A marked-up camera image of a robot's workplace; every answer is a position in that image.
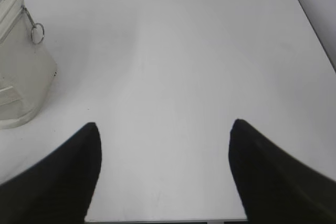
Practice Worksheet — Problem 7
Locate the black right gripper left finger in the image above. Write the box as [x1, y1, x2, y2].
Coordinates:
[1, 122, 102, 223]

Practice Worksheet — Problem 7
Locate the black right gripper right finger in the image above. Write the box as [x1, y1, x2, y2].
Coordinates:
[228, 119, 335, 223]

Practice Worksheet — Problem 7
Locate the cream canvas zipper bag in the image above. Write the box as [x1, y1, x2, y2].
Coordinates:
[1, 0, 57, 129]

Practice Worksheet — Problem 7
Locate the metal zipper pull ring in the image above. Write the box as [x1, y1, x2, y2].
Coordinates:
[22, 6, 45, 45]

